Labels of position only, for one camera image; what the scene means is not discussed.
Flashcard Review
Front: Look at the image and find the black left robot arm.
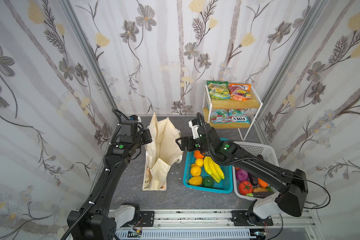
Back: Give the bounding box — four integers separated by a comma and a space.
61, 109, 153, 240

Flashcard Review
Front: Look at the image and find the cream floral tote bag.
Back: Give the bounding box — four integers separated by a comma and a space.
142, 114, 183, 191

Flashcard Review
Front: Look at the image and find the green snack bag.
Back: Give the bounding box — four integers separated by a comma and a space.
207, 81, 231, 100

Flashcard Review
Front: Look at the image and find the dark green cucumber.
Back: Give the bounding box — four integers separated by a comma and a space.
252, 192, 274, 199

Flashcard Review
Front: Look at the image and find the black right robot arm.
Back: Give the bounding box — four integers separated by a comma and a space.
176, 113, 310, 219

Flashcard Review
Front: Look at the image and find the teal plastic basket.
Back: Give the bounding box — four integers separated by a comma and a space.
183, 152, 234, 194

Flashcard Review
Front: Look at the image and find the green bell pepper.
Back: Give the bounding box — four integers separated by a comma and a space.
202, 176, 215, 188

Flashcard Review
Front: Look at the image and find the orange carrot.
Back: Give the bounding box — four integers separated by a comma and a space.
258, 178, 269, 188

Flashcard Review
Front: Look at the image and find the Fox's candy bag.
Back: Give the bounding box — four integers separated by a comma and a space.
229, 109, 250, 124

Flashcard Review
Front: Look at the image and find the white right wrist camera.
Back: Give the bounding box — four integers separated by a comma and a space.
189, 119, 200, 140

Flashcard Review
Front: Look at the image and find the yellow bumpy citrus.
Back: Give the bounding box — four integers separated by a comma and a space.
188, 176, 203, 186

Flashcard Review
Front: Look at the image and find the yellow orange fruit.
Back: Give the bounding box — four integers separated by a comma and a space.
190, 165, 202, 177

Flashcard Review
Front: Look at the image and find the yellow banana bunch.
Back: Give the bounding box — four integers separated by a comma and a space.
204, 157, 225, 183

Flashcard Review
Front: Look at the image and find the teal candy bag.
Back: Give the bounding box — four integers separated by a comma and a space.
210, 110, 230, 124

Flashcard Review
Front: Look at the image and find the orange snack bag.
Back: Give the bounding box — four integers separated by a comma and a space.
229, 83, 253, 101

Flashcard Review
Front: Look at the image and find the purple onion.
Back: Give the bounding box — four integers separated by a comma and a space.
235, 169, 249, 183

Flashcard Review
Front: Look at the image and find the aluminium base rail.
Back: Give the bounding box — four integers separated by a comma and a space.
65, 208, 319, 240

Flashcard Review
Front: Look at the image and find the yellow lemon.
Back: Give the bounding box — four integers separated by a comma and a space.
195, 159, 204, 168

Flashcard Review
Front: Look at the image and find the white plastic basket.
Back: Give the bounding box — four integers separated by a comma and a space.
230, 140, 284, 201

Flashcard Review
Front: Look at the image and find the red tomato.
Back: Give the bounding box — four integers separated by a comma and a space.
239, 181, 254, 196

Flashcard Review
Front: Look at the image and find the white wooden two-tier shelf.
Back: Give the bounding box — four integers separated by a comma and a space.
203, 85, 263, 141

